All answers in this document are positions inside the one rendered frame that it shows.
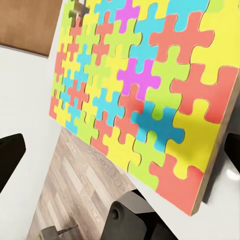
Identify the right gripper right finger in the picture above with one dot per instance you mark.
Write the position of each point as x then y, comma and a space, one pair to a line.
232, 149

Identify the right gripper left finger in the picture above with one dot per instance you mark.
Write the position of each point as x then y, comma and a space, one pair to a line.
12, 150

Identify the desk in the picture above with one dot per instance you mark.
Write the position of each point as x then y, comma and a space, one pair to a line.
218, 217

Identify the jigsaw puzzle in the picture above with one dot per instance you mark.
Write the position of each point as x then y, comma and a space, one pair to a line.
151, 84

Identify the sliding door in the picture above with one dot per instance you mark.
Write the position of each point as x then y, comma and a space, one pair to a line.
29, 24

